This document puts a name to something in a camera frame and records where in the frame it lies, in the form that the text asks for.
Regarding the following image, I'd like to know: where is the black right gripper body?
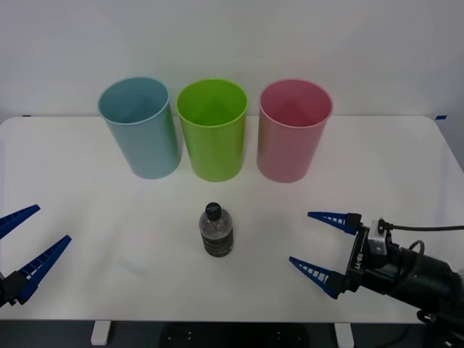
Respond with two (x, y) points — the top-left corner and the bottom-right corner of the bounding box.
(341, 225), (404, 294)

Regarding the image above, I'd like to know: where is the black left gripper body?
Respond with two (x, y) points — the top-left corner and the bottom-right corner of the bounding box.
(0, 271), (15, 310)

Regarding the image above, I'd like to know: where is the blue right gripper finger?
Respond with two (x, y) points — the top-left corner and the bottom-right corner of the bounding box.
(288, 256), (348, 300)
(307, 211), (363, 237)

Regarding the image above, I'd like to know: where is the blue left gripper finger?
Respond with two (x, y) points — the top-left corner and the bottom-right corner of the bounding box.
(0, 204), (41, 241)
(4, 235), (73, 306)

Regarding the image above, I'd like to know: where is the small clear bottle black cap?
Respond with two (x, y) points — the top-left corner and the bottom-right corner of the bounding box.
(198, 201), (235, 259)

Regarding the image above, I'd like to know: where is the white table leg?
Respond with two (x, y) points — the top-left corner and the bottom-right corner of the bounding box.
(333, 323), (355, 348)
(91, 321), (110, 346)

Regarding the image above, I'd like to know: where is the pink plastic bin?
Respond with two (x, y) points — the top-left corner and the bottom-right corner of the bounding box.
(256, 78), (334, 184)

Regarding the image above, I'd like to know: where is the green plastic bin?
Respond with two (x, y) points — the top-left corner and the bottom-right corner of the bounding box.
(175, 78), (249, 183)

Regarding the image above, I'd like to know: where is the pale blue plastic bin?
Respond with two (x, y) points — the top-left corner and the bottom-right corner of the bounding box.
(96, 76), (183, 180)

